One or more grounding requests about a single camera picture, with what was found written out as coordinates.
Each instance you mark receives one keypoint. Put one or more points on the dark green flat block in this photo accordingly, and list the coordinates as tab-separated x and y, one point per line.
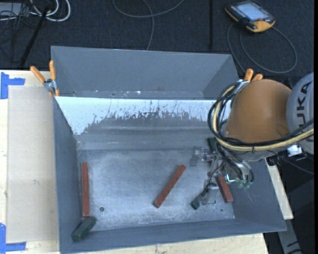
83	229
195	204

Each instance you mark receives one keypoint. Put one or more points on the black cylinder on white bracket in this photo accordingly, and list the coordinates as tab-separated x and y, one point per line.
278	158

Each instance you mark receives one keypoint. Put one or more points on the pale wood flat board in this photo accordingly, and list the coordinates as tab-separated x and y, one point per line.
31	163

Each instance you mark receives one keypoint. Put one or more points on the red-brown flat block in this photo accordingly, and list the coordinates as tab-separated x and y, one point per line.
170	186
225	190
86	189

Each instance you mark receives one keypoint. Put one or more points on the grey metal bin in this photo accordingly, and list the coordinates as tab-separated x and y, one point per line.
137	173

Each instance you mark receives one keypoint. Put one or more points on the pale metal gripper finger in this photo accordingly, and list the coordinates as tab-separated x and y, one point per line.
210	194
201	156

